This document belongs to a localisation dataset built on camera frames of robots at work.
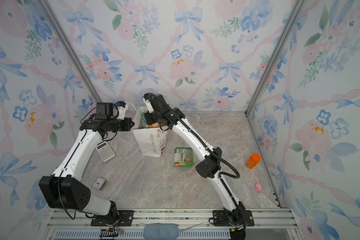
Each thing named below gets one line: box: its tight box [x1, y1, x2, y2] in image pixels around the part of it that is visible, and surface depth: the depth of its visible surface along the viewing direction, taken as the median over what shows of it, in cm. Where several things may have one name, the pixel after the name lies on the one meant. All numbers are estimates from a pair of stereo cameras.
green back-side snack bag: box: [174, 147, 194, 168], surface depth 97 cm
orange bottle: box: [245, 153, 262, 169], surface depth 87 cm
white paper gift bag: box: [131, 106, 169, 158], surface depth 85 cm
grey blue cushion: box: [143, 223, 179, 240], surface depth 69 cm
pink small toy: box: [255, 182, 263, 193], surface depth 84 cm
